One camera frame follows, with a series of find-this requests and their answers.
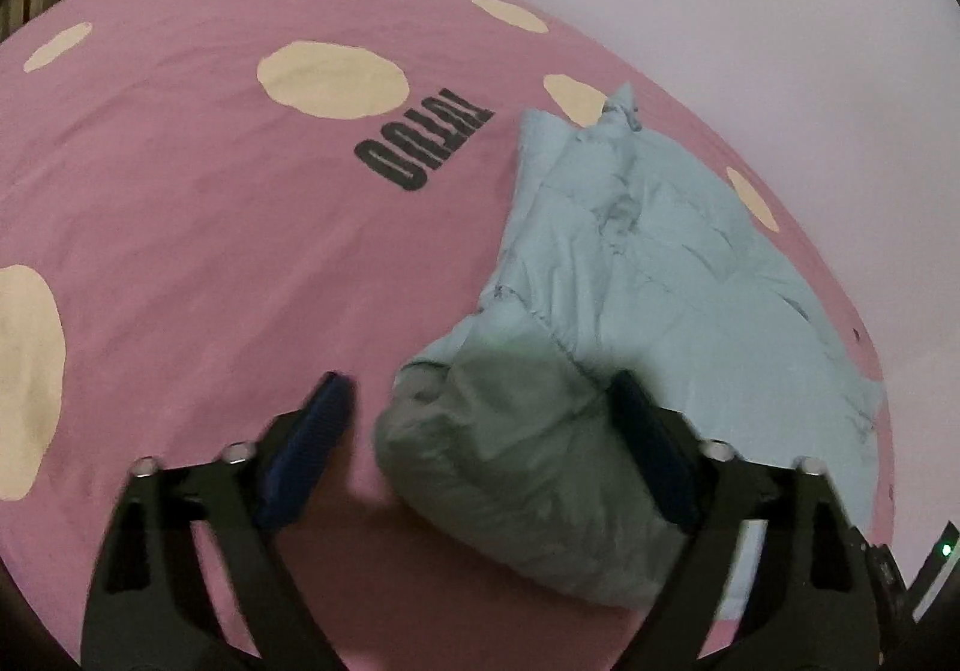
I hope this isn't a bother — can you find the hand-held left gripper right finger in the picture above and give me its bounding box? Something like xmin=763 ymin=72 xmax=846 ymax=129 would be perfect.
xmin=610 ymin=371 xmax=880 ymax=671

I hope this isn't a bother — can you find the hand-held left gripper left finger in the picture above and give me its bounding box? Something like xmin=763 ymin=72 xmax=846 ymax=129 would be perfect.
xmin=82 ymin=372 xmax=355 ymax=671

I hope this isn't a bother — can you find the light blue quilted jacket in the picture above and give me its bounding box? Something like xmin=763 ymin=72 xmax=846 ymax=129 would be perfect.
xmin=373 ymin=82 xmax=886 ymax=612

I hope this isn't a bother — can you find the pink dotted bed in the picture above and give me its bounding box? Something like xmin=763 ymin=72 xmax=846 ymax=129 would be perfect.
xmin=0 ymin=0 xmax=893 ymax=671

